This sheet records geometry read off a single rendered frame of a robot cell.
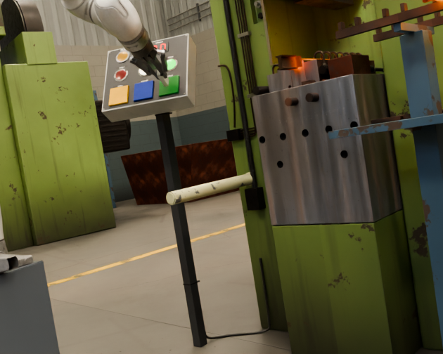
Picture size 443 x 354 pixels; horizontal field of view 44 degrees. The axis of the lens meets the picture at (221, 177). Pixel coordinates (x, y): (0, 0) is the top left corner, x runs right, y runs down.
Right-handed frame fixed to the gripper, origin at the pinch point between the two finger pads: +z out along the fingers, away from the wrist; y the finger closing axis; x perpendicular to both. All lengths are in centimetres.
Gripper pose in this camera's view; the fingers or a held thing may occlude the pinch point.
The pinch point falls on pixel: (162, 77)
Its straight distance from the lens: 197.4
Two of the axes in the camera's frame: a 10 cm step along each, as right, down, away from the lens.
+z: 3.1, 4.1, 8.6
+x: 0.0, -9.0, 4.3
